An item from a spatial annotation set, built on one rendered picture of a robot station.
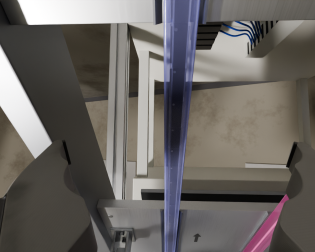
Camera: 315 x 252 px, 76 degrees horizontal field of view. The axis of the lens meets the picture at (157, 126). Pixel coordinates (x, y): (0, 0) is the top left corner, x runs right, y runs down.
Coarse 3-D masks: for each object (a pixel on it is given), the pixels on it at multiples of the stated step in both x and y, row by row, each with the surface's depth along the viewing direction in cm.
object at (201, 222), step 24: (144, 192) 27; (192, 192) 27; (216, 192) 27; (240, 192) 27; (264, 192) 27; (120, 216) 23; (144, 216) 23; (192, 216) 22; (216, 216) 22; (240, 216) 22; (264, 216) 21; (144, 240) 27; (192, 240) 27; (216, 240) 26; (240, 240) 26
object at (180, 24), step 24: (168, 0) 8; (192, 0) 7; (168, 24) 8; (192, 24) 8; (168, 48) 9; (192, 48) 9; (168, 72) 9; (192, 72) 9; (168, 96) 10; (168, 120) 11; (168, 144) 13; (168, 168) 14; (168, 192) 17; (168, 216) 20; (168, 240) 24
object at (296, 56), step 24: (144, 24) 48; (240, 24) 48; (312, 24) 48; (144, 48) 60; (216, 48) 60; (240, 48) 60; (288, 48) 60; (312, 48) 59; (216, 72) 80; (240, 72) 80; (264, 72) 79; (288, 72) 79; (312, 72) 79
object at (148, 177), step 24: (144, 72) 61; (144, 96) 60; (144, 120) 60; (144, 144) 59; (144, 168) 58; (192, 168) 81; (216, 168) 82; (240, 168) 83; (264, 168) 83; (288, 168) 84
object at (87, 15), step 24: (0, 0) 9; (24, 0) 9; (48, 0) 9; (72, 0) 9; (96, 0) 9; (120, 0) 9; (144, 0) 9; (216, 0) 9; (240, 0) 9; (264, 0) 9; (288, 0) 9; (312, 0) 9; (24, 24) 10
